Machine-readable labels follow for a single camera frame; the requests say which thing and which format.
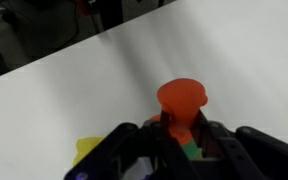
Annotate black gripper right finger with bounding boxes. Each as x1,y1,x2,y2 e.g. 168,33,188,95
193,109,288,180

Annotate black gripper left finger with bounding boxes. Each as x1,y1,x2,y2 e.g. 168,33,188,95
63,111,198,180

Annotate orange octopus toy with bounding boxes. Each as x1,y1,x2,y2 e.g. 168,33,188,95
149,78,209,146

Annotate yellow spiky toy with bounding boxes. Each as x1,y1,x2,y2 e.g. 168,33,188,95
72,136,105,167

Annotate green foam block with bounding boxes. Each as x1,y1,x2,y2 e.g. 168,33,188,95
180,139,203,161

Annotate black metal stand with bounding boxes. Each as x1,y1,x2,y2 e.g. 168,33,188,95
83,0,125,33

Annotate black cable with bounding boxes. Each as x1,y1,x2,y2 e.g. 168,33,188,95
33,0,82,61

